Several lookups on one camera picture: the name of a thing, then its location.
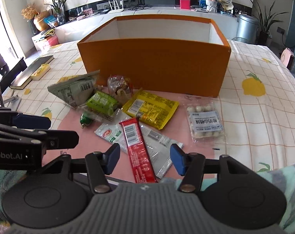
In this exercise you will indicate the white ball candy pack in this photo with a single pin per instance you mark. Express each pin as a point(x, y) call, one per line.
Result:
point(204, 120)

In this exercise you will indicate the potted green plant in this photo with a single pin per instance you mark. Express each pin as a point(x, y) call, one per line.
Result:
point(266, 19)

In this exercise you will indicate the red snack bar wrapper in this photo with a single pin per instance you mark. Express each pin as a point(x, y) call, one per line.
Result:
point(137, 151)

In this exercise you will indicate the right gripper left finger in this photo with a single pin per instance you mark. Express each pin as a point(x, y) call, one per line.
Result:
point(98, 165)

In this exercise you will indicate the glass vase plant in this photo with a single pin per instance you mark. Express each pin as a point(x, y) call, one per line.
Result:
point(58, 7)

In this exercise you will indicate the dried yellow flowers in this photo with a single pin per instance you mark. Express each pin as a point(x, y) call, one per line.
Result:
point(30, 12)

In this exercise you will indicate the white wifi router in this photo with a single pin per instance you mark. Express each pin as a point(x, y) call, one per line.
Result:
point(116, 6)

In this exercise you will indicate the white tv console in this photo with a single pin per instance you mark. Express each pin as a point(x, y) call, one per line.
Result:
point(155, 22)

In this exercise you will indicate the teddy bear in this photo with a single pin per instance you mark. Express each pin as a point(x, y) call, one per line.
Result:
point(211, 6)

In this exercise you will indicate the small green candy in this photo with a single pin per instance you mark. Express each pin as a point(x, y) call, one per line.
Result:
point(85, 120)

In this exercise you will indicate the lemon print tablecloth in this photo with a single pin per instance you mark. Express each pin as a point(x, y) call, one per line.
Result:
point(256, 103)

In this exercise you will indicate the grey triangular snack packet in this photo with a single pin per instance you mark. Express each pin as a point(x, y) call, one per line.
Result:
point(75, 90)

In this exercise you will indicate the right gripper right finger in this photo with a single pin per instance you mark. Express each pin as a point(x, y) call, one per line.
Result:
point(190, 166)

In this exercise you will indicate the clear red pastry packet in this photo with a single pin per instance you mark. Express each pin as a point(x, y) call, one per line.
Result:
point(120, 88)

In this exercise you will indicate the pink small heater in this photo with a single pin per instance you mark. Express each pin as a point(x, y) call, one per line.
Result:
point(287, 58)

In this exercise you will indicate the pink storage box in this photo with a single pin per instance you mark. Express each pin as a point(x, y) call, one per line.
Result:
point(52, 41)

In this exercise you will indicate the orange cardboard box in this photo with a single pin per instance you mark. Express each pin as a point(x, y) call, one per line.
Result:
point(168, 65)

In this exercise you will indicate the silver trash can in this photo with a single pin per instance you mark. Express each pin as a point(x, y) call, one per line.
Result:
point(247, 29)

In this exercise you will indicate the red box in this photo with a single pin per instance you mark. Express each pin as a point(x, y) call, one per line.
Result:
point(185, 4)

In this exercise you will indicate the yellow tissue pack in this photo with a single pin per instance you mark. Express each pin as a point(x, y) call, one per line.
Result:
point(40, 72)

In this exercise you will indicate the yellow snack packet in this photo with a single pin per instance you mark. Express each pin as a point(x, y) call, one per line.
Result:
point(151, 109)

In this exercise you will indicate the green snack packet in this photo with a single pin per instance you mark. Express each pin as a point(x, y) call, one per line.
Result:
point(103, 103)

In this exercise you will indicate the gold vase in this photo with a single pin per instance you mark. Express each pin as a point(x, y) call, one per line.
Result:
point(39, 22)

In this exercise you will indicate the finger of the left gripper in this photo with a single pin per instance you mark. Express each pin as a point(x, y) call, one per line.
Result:
point(24, 121)

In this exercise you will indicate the white clear snack packet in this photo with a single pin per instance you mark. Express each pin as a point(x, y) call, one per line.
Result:
point(158, 145)

